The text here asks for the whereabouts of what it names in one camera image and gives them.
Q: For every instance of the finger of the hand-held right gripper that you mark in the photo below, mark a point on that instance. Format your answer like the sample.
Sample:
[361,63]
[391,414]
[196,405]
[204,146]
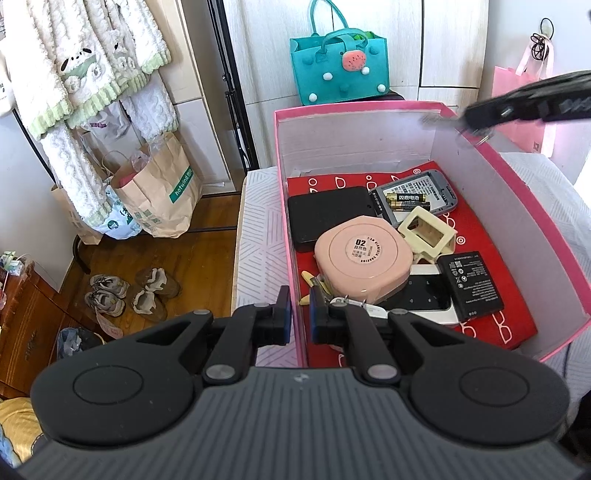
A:
[503,108]

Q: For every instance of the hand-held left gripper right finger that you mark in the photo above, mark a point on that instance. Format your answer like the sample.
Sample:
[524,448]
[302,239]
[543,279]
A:
[314,314]

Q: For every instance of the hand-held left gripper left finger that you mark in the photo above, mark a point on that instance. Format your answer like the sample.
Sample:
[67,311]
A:
[287,314]

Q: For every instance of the small yellow plastic object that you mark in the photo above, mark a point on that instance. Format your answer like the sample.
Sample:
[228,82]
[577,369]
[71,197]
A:
[318,286]

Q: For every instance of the pink round compact case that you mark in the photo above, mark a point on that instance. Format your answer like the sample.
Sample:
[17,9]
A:
[360,258]

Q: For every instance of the pink cardboard box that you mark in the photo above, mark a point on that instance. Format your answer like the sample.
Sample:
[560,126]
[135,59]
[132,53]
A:
[508,194]

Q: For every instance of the black power bank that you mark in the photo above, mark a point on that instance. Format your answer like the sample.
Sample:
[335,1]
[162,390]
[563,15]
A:
[323,217]

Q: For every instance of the grey device with label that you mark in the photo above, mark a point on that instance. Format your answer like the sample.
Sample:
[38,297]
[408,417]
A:
[438,194]

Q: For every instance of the white portable router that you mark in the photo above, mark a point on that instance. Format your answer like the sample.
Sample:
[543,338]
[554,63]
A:
[425,295]

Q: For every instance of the cream plastic device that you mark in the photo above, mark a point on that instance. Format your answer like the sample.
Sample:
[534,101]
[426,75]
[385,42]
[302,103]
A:
[413,240]

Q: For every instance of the gold black AA battery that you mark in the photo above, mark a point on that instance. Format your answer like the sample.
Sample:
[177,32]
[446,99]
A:
[411,206]
[404,198]

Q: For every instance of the pink paper bag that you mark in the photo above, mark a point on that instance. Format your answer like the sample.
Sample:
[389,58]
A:
[508,78]

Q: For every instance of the white patterned tablecloth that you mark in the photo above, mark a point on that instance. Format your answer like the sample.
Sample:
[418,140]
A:
[263,230]

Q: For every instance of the white wardrobe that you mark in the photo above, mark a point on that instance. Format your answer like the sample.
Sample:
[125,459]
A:
[415,46]

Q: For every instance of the red printed bag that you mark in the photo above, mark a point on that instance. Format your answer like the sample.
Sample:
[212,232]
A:
[480,221]

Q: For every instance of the brown fleece slipper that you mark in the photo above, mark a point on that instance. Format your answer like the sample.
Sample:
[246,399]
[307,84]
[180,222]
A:
[159,282]
[148,307]

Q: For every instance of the brown paper bag green stripe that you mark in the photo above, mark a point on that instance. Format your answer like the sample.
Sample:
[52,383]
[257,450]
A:
[157,203]

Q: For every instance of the teal felt handbag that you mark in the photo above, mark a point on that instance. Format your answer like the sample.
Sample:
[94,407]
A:
[332,78]

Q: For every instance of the green white printed bag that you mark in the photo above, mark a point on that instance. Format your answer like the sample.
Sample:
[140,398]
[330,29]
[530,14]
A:
[120,217]

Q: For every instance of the black stand pole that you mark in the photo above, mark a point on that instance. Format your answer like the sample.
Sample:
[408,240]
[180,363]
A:
[235,92]

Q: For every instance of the plain brown paper bag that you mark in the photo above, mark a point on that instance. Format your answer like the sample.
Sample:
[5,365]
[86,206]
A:
[74,217]

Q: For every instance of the beige cabinet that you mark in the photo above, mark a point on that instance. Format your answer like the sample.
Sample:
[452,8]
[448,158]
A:
[198,92]

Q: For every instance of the white plastic bag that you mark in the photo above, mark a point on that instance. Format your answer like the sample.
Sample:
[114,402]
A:
[108,127]

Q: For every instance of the wooden cabinet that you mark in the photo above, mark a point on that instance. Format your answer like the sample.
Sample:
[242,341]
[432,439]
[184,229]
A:
[27,332]

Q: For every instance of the white fleece pajama pants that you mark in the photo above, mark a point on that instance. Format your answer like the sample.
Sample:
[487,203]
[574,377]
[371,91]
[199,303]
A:
[69,161]

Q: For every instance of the yellow bedding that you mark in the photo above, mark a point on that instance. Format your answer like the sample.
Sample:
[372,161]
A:
[18,429]

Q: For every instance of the white fleece pajama top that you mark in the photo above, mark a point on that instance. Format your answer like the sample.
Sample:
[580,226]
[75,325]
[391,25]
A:
[92,46]

